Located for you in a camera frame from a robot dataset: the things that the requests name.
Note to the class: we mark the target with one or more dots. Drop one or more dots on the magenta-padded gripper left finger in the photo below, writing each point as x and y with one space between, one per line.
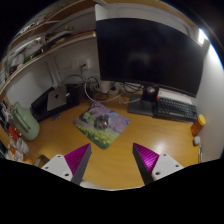
60 165

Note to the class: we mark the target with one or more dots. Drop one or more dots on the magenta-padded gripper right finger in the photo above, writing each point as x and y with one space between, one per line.
163 165

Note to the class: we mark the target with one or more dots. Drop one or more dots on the transparent computer mouse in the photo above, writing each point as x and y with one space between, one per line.
102 122

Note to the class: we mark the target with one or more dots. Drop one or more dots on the floral print mouse pad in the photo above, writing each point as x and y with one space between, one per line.
96 136

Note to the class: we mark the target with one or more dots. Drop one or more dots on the dark pen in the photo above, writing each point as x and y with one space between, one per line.
200 153

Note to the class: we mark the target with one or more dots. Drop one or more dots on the small grey earbuds case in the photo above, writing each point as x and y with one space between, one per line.
196 140

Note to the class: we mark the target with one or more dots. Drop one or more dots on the orange jar with yellow lid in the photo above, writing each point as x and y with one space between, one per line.
197 126

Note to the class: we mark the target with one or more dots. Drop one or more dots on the pale green water bottle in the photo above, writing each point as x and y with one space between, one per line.
26 122

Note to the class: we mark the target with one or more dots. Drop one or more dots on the black mechanical keyboard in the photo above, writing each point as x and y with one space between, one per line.
176 108

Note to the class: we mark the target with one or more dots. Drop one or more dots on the black box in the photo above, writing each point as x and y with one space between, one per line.
40 110

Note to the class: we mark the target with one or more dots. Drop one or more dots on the silver mini computer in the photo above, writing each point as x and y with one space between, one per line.
56 98

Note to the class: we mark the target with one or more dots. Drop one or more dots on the white power strip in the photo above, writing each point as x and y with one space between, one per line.
111 88

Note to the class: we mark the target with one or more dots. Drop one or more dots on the black computer monitor with stand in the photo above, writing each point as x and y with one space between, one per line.
150 53

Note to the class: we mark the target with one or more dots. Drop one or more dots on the white light bar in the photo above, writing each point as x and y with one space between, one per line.
202 36

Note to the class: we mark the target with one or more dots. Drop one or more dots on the white wall socket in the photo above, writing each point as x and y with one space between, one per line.
81 64

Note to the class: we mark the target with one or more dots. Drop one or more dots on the wooden wall shelf unit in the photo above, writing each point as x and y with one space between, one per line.
50 36

